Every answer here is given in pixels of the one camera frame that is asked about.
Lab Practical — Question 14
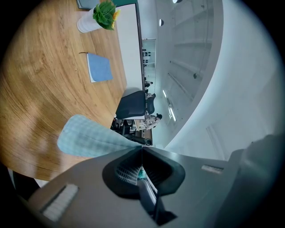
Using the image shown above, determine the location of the blue notebook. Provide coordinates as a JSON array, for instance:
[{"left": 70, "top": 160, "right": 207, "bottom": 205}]
[{"left": 79, "top": 52, "right": 114, "bottom": 83}]

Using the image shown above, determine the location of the potted sunflower plant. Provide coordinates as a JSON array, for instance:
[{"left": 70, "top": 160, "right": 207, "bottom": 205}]
[{"left": 77, "top": 0, "right": 121, "bottom": 34}]

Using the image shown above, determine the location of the black mesh office chair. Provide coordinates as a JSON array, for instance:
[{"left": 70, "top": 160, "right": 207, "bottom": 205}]
[{"left": 147, "top": 96, "right": 156, "bottom": 114}]

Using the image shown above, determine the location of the white shelving unit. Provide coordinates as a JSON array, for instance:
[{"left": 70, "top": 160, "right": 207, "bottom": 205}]
[{"left": 142, "top": 38, "right": 156, "bottom": 67}]

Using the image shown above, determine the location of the white board panel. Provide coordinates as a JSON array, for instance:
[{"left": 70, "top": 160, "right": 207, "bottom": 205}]
[{"left": 115, "top": 3, "right": 143, "bottom": 92}]

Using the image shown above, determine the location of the light teal printed pouch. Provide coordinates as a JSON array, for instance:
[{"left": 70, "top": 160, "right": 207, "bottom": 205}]
[{"left": 57, "top": 114, "right": 149, "bottom": 181}]

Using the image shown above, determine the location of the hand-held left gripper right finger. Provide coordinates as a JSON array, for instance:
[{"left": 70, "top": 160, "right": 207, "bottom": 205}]
[{"left": 142, "top": 146, "right": 236, "bottom": 228}]

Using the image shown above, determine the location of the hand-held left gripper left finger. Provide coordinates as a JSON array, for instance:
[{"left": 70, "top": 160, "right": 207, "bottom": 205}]
[{"left": 28, "top": 146, "right": 161, "bottom": 228}]

